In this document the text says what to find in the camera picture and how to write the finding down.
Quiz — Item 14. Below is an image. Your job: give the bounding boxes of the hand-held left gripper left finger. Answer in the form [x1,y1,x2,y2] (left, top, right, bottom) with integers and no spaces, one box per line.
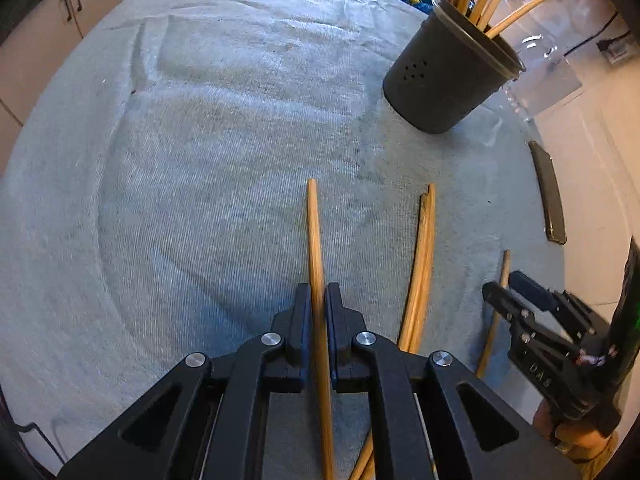
[57,283,314,480]

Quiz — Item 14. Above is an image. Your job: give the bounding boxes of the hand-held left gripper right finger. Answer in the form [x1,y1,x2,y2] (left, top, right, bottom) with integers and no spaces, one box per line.
[323,283,584,480]

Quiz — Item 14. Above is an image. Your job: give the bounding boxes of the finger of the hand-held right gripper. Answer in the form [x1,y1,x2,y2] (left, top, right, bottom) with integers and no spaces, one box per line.
[482,281,539,334]
[508,270,559,312]

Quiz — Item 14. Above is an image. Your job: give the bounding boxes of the single wooden chopstick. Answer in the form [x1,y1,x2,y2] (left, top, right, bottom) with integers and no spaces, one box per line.
[360,183,437,480]
[306,178,335,480]
[475,249,512,380]
[348,194,430,480]

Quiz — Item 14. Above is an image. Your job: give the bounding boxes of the black perforated chopstick holder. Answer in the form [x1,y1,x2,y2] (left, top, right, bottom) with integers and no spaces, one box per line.
[382,0,527,135]

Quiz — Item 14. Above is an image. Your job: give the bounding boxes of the person's right hand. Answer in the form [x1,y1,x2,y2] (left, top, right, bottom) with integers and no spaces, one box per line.
[532,401,622,464]

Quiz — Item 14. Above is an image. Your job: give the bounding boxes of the black smartphone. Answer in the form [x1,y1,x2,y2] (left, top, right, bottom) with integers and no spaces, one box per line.
[528,140,568,245]

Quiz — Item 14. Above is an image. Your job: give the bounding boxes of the blue terry tablecloth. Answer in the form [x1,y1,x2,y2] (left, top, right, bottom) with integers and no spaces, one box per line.
[0,0,572,480]

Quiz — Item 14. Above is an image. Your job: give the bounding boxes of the white base cabinets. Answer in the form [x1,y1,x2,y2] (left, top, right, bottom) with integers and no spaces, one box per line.
[0,0,182,173]

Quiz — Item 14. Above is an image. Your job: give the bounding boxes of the black power cable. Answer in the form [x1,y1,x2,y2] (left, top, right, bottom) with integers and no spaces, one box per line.
[565,10,635,64]

